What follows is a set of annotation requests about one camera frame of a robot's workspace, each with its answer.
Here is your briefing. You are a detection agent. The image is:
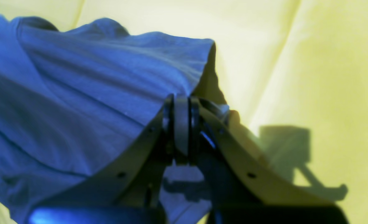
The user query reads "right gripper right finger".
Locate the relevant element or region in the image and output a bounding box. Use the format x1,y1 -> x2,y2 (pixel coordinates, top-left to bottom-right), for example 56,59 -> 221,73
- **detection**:
189,97 -> 348,224

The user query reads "blue-grey T-shirt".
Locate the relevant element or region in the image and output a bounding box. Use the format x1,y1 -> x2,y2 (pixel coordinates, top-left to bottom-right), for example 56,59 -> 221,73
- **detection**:
0,15 -> 215,224

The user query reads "yellow table cloth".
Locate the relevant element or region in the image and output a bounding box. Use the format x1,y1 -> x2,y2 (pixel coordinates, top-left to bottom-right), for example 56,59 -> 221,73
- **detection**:
0,0 -> 368,224

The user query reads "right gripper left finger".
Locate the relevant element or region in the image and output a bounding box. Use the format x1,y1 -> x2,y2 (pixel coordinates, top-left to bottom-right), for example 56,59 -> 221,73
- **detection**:
28,95 -> 174,224

